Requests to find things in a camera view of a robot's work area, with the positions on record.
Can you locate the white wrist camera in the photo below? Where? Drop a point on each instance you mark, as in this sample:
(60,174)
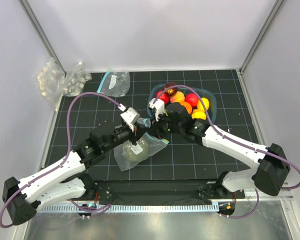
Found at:
(158,106)
(129,117)

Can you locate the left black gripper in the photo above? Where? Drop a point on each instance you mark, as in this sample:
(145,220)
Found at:
(139,129)

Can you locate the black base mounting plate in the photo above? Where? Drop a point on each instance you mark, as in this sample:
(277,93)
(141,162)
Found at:
(159,193)

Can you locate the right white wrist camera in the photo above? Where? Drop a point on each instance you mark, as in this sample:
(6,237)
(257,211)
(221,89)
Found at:
(158,106)

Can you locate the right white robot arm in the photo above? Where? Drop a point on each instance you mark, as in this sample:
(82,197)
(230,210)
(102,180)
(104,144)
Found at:
(266,171)

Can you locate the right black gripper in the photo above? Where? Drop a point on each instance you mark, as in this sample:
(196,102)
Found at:
(155,129)

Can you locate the yellow lemon right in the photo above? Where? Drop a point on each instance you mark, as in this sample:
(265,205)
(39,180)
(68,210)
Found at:
(203,104)

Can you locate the peach coloured fruit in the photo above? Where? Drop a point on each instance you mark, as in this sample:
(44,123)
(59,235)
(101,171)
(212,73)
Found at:
(177,97)

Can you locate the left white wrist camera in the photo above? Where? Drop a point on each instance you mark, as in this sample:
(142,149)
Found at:
(129,117)

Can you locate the bag of white pieces right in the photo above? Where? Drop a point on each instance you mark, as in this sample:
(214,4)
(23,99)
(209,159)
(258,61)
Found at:
(75,80)

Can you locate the netted green melon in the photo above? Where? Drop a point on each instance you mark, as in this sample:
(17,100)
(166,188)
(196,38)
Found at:
(137,152)

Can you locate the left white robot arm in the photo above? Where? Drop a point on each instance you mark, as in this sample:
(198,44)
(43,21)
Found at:
(64,179)

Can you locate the orange fruit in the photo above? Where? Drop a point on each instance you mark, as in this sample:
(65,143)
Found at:
(187,106)

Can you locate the dark red apple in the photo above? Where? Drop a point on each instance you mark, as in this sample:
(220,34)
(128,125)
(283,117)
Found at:
(170,88)

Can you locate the empty zip bag back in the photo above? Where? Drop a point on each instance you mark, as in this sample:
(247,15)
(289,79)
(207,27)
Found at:
(115,83)

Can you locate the teal plastic fruit basin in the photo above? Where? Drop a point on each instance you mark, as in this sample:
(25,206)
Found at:
(212,111)

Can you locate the bag of white pieces left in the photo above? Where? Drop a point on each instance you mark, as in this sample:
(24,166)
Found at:
(50,81)

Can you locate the bright red apple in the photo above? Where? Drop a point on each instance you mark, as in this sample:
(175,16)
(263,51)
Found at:
(192,99)

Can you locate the clear zip bag blue zipper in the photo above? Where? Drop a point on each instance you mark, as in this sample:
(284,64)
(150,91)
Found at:
(155,146)

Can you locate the yellow pear middle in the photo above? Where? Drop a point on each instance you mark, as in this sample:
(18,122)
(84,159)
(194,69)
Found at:
(199,115)

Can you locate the bag of white pieces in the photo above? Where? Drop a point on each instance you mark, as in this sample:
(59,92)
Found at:
(75,80)
(50,81)

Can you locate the white slotted cable duct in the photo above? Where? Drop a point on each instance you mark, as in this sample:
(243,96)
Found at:
(67,207)

